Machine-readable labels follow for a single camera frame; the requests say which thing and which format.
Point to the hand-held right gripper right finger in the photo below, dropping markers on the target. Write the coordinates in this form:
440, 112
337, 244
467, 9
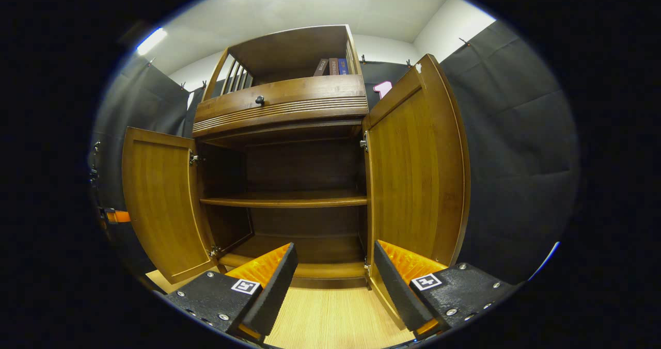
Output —
395, 292

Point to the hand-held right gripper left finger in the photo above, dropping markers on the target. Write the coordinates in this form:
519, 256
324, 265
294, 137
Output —
271, 297

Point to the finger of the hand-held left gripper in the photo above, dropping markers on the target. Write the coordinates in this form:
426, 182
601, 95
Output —
120, 216

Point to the wooden shoe cabinet door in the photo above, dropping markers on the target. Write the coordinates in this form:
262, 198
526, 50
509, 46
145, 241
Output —
160, 204
408, 184

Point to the wooden double-door shoe cabinet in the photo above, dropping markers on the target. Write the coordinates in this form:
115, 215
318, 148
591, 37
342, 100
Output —
299, 173

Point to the ceiling light panel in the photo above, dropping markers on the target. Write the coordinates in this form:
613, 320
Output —
152, 41

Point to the black backdrop cloth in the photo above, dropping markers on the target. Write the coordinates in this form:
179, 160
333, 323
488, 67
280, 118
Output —
516, 158

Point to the wooden drawer with black knob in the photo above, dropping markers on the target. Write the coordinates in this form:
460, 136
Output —
310, 98

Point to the blue book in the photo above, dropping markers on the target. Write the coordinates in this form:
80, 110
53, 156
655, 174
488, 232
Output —
343, 66

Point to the maroon book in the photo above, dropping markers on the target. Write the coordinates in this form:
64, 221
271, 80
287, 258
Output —
333, 66

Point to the dark brown book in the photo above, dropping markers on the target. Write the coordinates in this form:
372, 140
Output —
321, 67

